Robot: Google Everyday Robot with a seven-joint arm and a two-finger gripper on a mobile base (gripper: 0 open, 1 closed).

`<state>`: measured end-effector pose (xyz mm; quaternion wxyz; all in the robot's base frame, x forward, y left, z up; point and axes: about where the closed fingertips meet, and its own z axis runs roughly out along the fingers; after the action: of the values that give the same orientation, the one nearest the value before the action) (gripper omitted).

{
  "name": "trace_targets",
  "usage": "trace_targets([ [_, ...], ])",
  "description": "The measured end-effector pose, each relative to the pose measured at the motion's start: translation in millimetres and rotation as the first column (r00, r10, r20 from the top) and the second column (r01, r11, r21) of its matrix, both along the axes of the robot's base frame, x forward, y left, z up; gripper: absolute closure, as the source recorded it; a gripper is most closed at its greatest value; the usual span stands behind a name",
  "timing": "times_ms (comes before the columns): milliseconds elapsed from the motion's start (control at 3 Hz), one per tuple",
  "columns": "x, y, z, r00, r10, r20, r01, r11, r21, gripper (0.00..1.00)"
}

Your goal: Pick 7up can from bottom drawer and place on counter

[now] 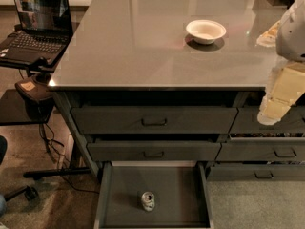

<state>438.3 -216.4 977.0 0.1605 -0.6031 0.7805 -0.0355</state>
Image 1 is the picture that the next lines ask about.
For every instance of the open bottom left drawer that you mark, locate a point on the open bottom left drawer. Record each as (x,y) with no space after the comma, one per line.
(180,194)

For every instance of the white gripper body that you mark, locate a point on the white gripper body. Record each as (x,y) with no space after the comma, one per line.
(293,35)

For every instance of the top left grey drawer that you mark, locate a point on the top left grey drawer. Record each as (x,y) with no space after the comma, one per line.
(153,120)

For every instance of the bottom right grey drawer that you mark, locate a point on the bottom right grey drawer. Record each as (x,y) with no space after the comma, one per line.
(257,173)

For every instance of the middle right grey drawer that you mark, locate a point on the middle right grey drawer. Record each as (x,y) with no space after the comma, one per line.
(262,149)

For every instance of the black open laptop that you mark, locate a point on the black open laptop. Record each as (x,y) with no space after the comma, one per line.
(45,32)

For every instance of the middle left grey drawer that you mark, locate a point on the middle left grey drawer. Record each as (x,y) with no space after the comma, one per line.
(152,150)

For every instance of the black office chair base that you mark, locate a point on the black office chair base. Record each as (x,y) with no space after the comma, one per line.
(31,193)

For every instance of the black device with sticky note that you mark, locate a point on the black device with sticky note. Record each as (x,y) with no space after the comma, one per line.
(38,99)

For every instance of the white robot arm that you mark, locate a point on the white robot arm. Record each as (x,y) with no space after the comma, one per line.
(290,41)

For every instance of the silver 7up soda can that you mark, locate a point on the silver 7up soda can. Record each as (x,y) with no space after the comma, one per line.
(147,201)

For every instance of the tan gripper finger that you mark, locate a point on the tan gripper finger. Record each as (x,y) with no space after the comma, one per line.
(271,112)
(290,84)

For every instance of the black laptop stand table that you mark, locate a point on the black laptop stand table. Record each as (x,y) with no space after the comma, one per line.
(12,105)

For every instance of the top right grey drawer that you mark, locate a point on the top right grey drawer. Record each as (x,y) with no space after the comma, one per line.
(246,122)

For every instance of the grey drawer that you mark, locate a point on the grey drawer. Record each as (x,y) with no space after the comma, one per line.
(246,122)
(152,150)
(262,149)
(153,120)
(257,173)

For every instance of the person's knee in jeans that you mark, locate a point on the person's knee in jeans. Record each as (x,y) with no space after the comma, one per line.
(3,148)

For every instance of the white paper bowl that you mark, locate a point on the white paper bowl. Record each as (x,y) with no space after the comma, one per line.
(205,31)

